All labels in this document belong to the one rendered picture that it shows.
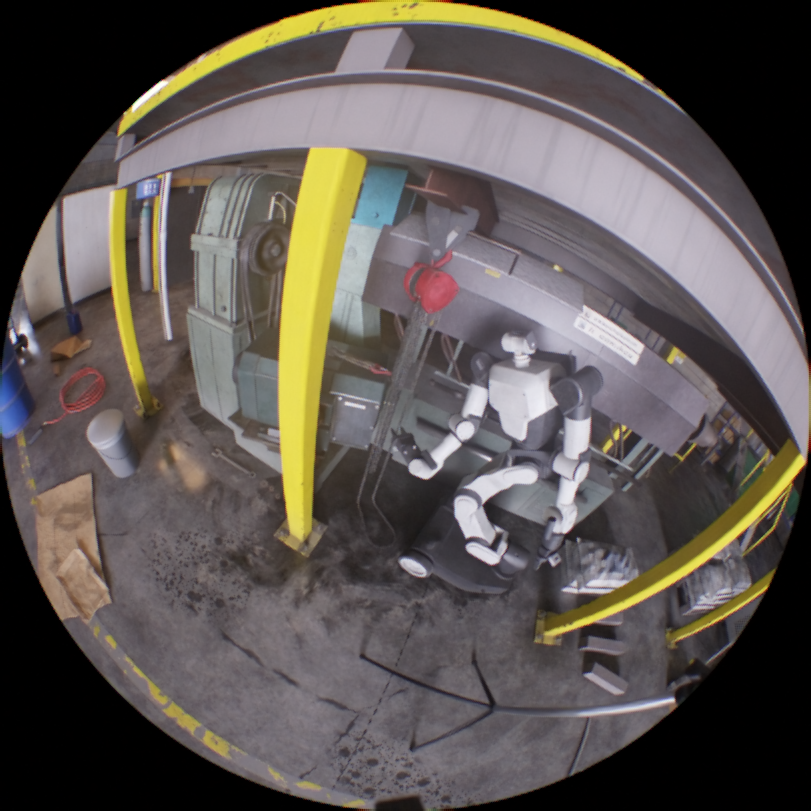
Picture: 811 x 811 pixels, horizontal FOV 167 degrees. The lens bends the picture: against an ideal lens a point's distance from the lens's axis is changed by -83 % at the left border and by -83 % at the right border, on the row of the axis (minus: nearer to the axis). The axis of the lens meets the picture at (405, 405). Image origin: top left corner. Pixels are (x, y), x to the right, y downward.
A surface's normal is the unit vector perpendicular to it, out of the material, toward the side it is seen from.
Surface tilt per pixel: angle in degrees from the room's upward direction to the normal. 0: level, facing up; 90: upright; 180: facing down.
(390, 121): 90
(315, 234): 90
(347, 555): 0
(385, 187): 90
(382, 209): 90
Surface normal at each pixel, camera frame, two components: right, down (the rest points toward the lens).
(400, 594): 0.27, -0.76
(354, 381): 0.18, -0.10
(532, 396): -0.36, 0.34
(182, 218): 0.90, 0.42
